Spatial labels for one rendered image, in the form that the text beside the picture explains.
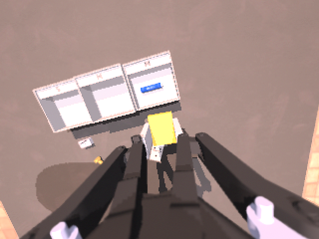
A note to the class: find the white three-compartment bin rack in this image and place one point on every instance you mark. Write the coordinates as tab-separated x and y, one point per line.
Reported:
108	93

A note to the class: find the orange bolt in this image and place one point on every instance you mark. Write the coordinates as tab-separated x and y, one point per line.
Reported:
98	160

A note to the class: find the yellow block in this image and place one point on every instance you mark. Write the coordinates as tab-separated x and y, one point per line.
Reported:
162	128

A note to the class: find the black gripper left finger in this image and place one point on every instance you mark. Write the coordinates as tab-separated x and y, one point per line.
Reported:
121	177

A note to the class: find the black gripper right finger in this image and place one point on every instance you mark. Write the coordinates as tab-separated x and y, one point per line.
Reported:
271	211

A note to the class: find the white domino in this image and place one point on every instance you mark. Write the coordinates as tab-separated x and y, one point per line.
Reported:
156	152

